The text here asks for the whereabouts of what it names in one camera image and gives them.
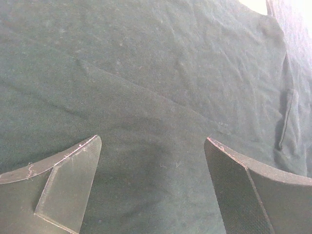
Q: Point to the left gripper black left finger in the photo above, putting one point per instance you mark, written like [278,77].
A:
[51,195]

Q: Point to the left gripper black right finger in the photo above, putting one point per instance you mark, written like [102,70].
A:
[255,198]

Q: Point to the black t shirt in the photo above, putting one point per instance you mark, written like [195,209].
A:
[154,79]

